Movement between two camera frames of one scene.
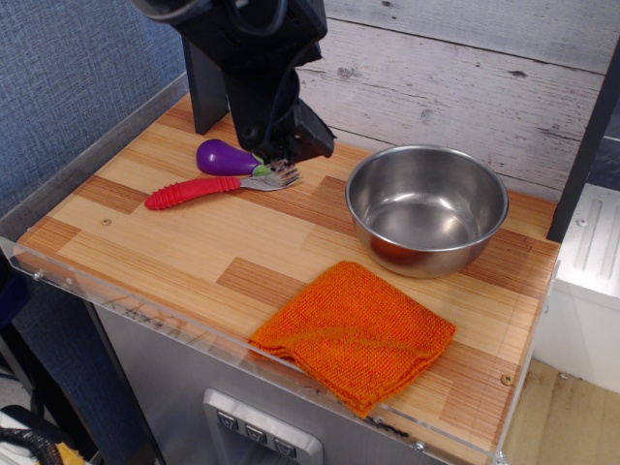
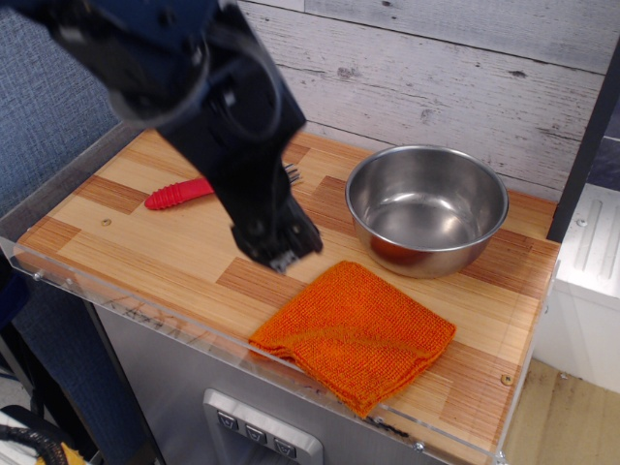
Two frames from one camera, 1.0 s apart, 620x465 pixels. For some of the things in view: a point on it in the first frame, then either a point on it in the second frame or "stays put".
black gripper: x=265 y=98 to x=245 y=161
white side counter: x=580 y=328 stays put
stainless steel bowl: x=425 y=211 stays put
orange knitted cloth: x=361 y=336 stays put
